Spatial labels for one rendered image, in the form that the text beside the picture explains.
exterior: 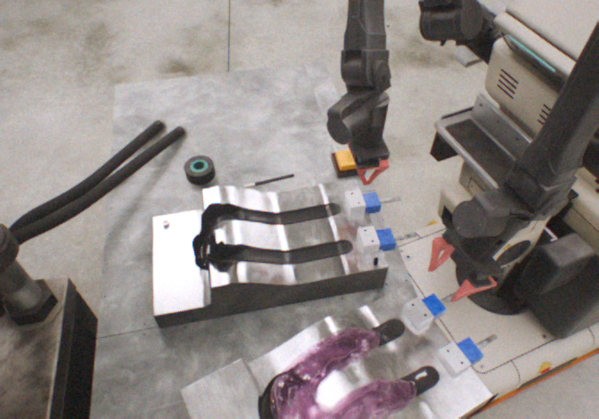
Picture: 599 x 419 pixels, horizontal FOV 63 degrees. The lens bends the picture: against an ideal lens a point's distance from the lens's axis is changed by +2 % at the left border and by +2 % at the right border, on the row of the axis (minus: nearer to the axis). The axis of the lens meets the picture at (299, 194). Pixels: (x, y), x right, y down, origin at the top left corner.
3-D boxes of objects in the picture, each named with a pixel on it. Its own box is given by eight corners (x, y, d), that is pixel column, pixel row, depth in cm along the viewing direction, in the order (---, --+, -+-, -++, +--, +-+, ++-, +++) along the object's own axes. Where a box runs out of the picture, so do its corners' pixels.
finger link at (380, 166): (354, 193, 101) (358, 162, 94) (345, 169, 106) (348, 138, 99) (384, 190, 102) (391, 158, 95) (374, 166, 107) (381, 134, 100)
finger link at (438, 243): (433, 294, 86) (465, 260, 81) (411, 263, 90) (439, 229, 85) (457, 291, 90) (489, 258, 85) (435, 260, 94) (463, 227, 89)
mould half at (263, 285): (352, 201, 126) (357, 165, 116) (382, 287, 110) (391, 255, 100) (159, 231, 120) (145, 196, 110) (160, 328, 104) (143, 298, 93)
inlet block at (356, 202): (395, 197, 119) (398, 183, 115) (401, 213, 116) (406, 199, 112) (343, 205, 117) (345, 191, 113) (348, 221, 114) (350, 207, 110)
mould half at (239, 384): (402, 296, 109) (411, 271, 100) (484, 405, 94) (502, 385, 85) (191, 409, 93) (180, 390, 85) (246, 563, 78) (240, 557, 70)
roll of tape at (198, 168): (213, 161, 136) (211, 152, 133) (217, 182, 131) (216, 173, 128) (184, 167, 134) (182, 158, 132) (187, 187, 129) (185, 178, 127)
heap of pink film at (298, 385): (370, 320, 99) (374, 302, 93) (425, 401, 88) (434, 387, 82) (255, 382, 91) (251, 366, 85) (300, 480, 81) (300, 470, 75)
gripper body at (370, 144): (357, 165, 95) (362, 136, 90) (344, 131, 102) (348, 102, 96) (389, 160, 96) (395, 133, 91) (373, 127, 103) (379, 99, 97)
